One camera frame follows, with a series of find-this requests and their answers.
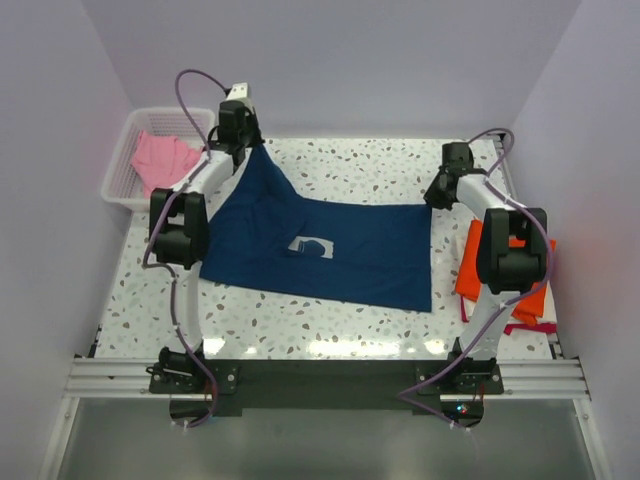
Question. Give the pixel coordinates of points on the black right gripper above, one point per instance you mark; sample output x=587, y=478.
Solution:
x=432, y=198

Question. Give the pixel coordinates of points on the white folded t-shirt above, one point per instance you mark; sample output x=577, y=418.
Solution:
x=539, y=307

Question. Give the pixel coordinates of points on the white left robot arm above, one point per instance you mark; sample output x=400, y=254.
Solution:
x=179, y=223

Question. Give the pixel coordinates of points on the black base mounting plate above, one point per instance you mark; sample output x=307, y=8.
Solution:
x=228, y=388

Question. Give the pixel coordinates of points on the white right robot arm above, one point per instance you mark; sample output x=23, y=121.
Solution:
x=514, y=256

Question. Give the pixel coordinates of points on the navy blue printed t-shirt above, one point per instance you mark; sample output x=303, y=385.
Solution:
x=266, y=236

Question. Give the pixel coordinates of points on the orange folded t-shirt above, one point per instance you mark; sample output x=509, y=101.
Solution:
x=473, y=240

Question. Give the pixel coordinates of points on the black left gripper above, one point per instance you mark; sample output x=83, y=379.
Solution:
x=252, y=119

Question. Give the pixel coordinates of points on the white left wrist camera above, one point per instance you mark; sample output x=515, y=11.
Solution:
x=240, y=92

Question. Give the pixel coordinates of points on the pink t-shirt in basket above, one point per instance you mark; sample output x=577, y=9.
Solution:
x=162, y=161

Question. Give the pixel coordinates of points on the aluminium frame rail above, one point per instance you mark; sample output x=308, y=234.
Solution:
x=556, y=378

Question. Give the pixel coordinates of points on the white plastic basket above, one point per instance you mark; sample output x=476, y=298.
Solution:
x=121, y=184

